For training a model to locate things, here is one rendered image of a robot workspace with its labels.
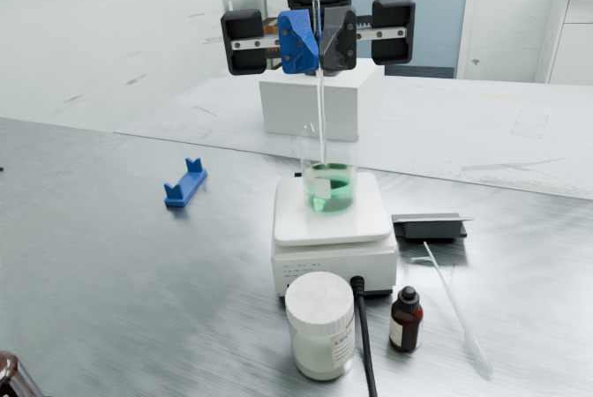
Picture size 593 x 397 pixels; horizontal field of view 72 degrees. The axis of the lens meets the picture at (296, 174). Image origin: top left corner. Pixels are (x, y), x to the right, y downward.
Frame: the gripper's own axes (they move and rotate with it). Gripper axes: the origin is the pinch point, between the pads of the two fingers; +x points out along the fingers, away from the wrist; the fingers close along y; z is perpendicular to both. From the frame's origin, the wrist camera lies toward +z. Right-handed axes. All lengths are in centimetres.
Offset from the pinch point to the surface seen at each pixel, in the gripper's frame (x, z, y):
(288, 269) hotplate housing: 6.0, -20.4, -4.2
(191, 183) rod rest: -19.1, -24.5, -21.7
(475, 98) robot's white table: -50, -25, 34
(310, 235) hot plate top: 4.9, -16.9, -1.8
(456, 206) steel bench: -10.4, -25.5, 18.2
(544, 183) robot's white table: -15.0, -25.4, 32.3
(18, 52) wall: -108, -19, -107
